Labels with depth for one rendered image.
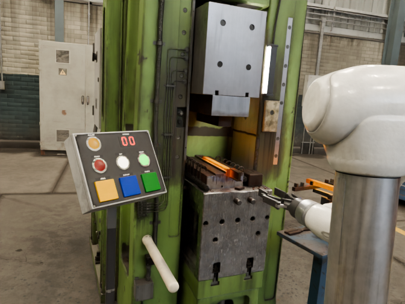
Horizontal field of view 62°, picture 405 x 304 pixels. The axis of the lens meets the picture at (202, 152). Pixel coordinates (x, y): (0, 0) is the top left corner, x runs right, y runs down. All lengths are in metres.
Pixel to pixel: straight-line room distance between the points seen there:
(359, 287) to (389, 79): 0.33
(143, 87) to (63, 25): 6.04
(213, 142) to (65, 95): 5.01
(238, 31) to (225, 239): 0.99
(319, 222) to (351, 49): 8.59
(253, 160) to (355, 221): 1.36
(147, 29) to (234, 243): 1.10
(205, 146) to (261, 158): 0.40
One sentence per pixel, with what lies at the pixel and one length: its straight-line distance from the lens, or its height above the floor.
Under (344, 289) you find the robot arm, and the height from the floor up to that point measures 1.07.
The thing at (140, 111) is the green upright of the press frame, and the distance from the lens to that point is 1.62.
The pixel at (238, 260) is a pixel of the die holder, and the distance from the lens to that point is 1.81.
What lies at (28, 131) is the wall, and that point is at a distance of 7.69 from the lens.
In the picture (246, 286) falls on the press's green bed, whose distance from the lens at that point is 1.92.
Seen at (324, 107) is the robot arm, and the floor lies 1.36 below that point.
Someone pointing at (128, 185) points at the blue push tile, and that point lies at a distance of 1.30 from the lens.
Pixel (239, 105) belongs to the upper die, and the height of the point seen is 1.32.
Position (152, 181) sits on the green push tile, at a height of 1.01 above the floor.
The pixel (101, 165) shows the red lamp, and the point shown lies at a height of 1.09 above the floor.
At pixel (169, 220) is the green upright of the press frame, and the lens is 1.79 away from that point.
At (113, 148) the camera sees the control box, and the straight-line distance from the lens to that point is 1.33.
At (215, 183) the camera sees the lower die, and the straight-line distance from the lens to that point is 1.65.
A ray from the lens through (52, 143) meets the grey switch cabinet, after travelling 7.00.
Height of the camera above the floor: 1.37
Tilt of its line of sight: 10 degrees down
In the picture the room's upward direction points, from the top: 4 degrees clockwise
